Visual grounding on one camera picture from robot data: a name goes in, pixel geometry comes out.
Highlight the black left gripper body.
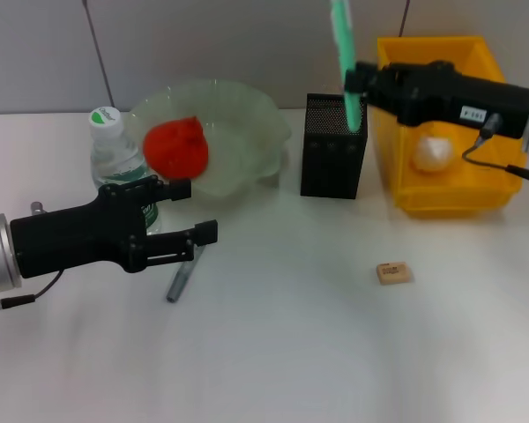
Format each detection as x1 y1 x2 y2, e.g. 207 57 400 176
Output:
9 174 159 279

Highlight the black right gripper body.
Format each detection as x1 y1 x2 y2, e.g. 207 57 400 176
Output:
367 60 529 141

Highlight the green pen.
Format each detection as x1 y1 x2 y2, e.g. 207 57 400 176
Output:
328 0 365 132

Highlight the orange fruit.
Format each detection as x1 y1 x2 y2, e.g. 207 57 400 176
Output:
141 115 211 182

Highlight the grey marker pen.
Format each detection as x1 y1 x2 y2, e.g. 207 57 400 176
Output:
166 244 206 304

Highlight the white paper ball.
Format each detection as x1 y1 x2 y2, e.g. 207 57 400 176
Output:
412 134 455 174

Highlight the clear water bottle green label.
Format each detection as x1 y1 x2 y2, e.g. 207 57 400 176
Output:
89 106 163 237

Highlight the tan eraser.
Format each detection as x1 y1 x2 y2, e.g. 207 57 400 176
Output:
376 261 412 287

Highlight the green glass fruit plate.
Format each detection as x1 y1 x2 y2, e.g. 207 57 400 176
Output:
126 78 292 206

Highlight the black mesh pen holder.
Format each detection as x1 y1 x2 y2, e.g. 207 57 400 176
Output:
299 93 369 200

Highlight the yellow plastic bin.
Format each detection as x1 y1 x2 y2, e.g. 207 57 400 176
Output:
376 35 529 220

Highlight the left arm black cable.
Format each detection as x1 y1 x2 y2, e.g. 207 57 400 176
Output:
0 270 66 308

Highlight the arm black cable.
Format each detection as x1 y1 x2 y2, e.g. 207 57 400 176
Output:
461 135 529 187
0 270 66 308

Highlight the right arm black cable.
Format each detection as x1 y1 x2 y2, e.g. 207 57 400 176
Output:
461 135 529 187

